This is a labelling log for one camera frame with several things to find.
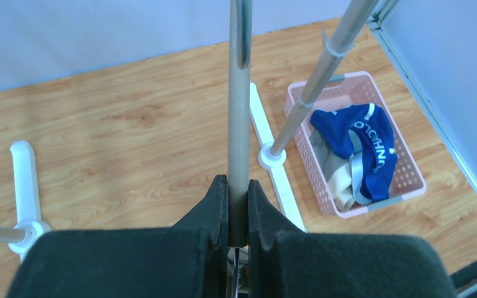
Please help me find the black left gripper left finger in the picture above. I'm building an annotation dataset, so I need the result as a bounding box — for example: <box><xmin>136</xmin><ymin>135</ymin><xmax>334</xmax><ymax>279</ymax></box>
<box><xmin>7</xmin><ymin>175</ymin><xmax>229</xmax><ymax>297</ymax></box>

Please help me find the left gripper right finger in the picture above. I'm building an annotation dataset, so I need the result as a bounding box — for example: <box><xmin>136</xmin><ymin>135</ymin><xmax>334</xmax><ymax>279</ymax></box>
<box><xmin>248</xmin><ymin>180</ymin><xmax>457</xmax><ymax>297</ymax></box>

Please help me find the grey white underwear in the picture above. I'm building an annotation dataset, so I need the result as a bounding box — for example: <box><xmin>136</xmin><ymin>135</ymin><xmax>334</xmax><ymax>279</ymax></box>
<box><xmin>309</xmin><ymin>130</ymin><xmax>371</xmax><ymax>212</ymax></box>

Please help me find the blue underwear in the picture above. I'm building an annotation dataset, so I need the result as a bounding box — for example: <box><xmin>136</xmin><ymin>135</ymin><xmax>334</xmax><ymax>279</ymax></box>
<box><xmin>309</xmin><ymin>103</ymin><xmax>398</xmax><ymax>203</ymax></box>

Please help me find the beige hanger with black underwear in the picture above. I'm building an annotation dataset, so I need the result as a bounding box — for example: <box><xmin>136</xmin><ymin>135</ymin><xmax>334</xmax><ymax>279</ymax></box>
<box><xmin>227</xmin><ymin>1</ymin><xmax>252</xmax><ymax>297</ymax></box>

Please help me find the metal clothes rack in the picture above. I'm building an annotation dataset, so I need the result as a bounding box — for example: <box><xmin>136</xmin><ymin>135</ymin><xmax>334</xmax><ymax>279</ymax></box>
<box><xmin>0</xmin><ymin>1</ymin><xmax>377</xmax><ymax>256</ymax></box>

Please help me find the pink plastic basket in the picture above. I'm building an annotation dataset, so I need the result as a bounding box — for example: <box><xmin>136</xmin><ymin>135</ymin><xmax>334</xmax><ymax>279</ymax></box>
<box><xmin>294</xmin><ymin>71</ymin><xmax>427</xmax><ymax>218</ymax></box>

